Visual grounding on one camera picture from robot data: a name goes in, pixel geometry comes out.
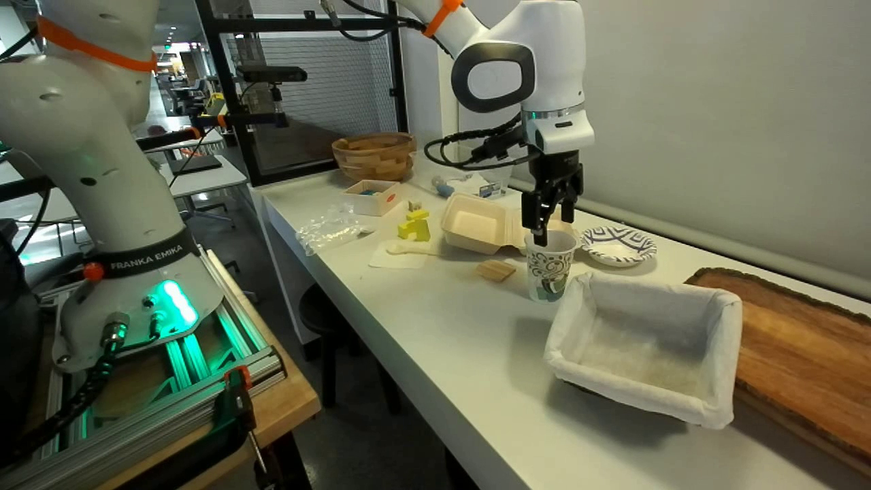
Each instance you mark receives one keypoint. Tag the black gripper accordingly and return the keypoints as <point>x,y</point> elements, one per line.
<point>556,173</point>

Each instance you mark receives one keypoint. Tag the patterned paper cup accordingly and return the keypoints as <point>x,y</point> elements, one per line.
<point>548,271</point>

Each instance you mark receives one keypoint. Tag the aluminium rail robot base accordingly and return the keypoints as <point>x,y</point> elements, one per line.
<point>226,350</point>

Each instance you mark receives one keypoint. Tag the beige styrofoam clamshell pack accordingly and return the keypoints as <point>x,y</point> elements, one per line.
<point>478,226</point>

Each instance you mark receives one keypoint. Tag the black white patterned plate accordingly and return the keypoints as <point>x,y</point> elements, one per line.
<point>616,247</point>

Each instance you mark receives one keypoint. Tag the tan square coaster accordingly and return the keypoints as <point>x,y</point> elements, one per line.
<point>496,271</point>

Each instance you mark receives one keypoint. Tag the clear plastic bin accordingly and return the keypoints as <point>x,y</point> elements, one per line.
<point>459,166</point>

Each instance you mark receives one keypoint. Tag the yellow cube block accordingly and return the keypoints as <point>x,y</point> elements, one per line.
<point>414,233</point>

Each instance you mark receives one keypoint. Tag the white paper napkin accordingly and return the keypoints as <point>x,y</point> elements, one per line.
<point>391,259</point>

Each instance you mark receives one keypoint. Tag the woven wicker basket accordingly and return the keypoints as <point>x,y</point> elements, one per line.
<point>371,157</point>

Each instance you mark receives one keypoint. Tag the clear plastic bag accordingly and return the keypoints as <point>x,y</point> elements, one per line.
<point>327,225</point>

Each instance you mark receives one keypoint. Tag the brown wooden tray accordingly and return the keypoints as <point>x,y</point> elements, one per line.
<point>799,354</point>

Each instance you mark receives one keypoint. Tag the wooden mounting board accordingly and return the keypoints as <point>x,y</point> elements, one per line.
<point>281,405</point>

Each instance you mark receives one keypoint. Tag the white background desk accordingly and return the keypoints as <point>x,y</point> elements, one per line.
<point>213,176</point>

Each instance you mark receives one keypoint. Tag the black orange clamp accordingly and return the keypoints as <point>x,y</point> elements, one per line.
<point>233,410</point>

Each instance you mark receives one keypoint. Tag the black metal frame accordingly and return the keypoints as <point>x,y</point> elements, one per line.
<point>210,56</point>

